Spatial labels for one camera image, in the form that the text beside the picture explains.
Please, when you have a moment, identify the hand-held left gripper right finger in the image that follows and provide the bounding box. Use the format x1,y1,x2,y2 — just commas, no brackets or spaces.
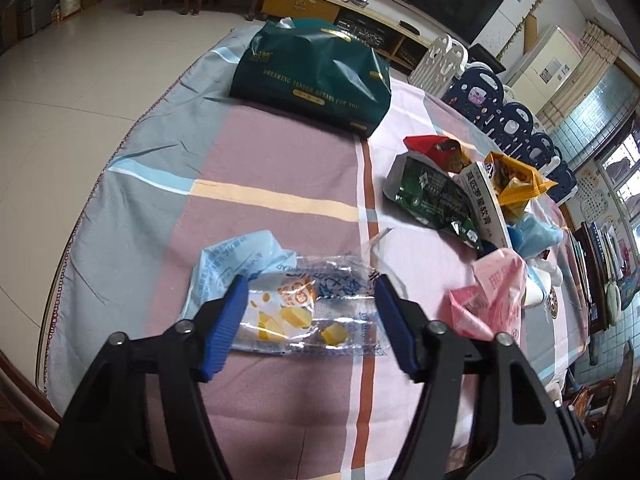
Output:
374,274,596,480

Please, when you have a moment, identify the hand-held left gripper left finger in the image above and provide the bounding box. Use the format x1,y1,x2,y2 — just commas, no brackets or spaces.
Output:
50,275,251,480

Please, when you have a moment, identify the clear plastic wrapper yellow print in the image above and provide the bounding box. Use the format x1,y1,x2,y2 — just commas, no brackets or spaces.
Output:
232,252,393,358

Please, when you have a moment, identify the light blue cloth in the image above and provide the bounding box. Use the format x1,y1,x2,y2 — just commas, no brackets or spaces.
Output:
505,210,565,261

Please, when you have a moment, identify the dark green plastic bag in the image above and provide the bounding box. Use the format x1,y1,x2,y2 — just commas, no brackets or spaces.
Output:
229,17,392,140

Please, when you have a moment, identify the light blue plastic wrapper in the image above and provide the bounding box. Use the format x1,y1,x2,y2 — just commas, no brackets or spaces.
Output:
182,230,288,316

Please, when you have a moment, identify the pink plastic wrapper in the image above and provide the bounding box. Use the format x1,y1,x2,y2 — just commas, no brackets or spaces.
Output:
448,247,528,343

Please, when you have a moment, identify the green snack packet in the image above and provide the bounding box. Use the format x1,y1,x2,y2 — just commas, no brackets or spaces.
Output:
382,154,486,253

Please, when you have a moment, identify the white cardboard box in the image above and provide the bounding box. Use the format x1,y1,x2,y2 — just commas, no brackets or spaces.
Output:
452,160,512,251

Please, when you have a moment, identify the checked tablecloth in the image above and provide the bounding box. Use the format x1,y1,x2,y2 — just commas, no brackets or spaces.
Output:
42,27,591,480

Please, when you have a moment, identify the red snack packet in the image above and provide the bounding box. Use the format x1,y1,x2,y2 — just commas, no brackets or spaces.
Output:
403,135,473,173

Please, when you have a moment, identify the orange snack packet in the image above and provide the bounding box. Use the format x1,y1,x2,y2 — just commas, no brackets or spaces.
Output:
484,151,558,208

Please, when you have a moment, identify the wooden shelf of books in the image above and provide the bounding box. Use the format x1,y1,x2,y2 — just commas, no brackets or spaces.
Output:
570,220,640,341

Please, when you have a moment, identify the brown wooden chair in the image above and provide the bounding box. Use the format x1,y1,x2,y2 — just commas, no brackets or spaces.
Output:
565,377,618,436

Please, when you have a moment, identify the navy plastic fence panel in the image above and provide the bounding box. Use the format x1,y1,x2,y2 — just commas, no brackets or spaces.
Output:
487,101,535,151
522,132,561,167
545,160,578,202
442,67,506,121

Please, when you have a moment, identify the pale green pouch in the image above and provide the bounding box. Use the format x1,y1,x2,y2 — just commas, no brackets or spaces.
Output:
605,280,624,332

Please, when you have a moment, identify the white plastic fence panel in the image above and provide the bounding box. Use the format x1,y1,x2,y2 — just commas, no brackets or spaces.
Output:
407,34,471,98

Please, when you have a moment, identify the window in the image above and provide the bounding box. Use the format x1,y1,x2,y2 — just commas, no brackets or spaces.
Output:
597,130,640,211

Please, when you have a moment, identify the black audio receiver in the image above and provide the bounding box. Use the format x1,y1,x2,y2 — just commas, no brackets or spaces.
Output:
332,12,396,53

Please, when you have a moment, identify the white standing air conditioner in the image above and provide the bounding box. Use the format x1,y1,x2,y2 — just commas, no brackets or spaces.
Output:
520,25,583,106

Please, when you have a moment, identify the yellow wooden television cabinet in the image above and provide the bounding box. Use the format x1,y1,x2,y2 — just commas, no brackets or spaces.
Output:
260,0,436,68

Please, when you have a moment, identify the beige curtain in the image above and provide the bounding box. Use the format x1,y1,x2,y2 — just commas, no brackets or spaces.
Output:
537,20,623,121

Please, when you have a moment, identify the white wall chart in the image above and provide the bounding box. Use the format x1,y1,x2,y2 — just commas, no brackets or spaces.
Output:
575,160,617,222

